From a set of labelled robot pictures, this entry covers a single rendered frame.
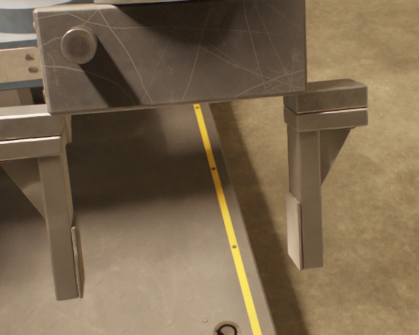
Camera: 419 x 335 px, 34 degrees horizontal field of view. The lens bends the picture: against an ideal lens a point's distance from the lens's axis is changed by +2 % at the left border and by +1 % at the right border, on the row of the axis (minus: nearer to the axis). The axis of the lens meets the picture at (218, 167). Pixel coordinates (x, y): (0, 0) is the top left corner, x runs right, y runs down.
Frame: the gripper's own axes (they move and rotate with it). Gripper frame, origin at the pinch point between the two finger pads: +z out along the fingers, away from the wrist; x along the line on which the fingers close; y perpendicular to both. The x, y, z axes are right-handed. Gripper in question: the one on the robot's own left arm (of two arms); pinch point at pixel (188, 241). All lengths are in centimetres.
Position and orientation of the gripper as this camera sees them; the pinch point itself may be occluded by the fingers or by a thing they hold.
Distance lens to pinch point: 38.7
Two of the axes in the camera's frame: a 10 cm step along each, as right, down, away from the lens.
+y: 1.5, 2.5, -9.6
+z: 0.6, 9.6, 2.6
